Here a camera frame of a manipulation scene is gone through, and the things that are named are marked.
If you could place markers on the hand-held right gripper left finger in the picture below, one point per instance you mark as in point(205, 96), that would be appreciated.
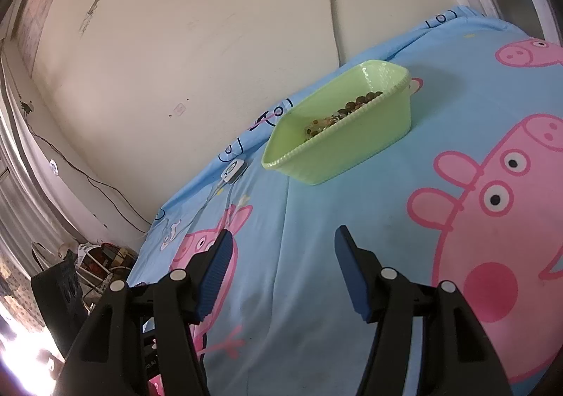
point(215, 277)

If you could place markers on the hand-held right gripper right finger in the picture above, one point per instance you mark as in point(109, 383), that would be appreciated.
point(352, 277)

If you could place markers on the green plastic basket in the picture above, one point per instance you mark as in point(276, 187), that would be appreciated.
point(352, 149)

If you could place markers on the cartoon pig printed blanket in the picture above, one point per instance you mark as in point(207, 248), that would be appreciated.
point(308, 224)

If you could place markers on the black chair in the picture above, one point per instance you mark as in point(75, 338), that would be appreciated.
point(57, 299)

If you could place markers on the white charger puck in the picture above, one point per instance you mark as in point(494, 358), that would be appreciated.
point(233, 170)

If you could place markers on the round white wall fitting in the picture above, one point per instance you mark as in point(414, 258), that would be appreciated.
point(53, 167)

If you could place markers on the wall poster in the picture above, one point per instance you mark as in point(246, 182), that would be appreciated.
point(37, 13)

